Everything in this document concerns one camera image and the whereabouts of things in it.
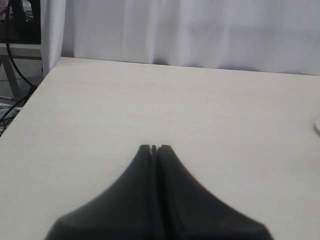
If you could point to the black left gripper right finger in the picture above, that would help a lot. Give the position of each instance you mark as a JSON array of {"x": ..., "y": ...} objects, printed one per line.
[{"x": 191, "y": 212}]

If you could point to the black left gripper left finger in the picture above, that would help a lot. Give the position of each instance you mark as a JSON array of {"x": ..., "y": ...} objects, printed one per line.
[{"x": 127, "y": 210}]

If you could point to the white rectangular plastic tray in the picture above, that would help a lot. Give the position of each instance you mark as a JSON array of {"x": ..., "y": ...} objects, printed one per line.
[{"x": 317, "y": 126}]

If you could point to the white backdrop curtain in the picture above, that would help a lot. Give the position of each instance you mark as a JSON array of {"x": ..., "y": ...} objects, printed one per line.
[{"x": 278, "y": 36}]

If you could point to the black monitor on desk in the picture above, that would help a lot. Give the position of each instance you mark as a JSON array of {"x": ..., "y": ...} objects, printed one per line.
[{"x": 20, "y": 22}]

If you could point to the grey side desk frame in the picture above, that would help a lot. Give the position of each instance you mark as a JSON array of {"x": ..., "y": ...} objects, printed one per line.
[{"x": 28, "y": 59}]

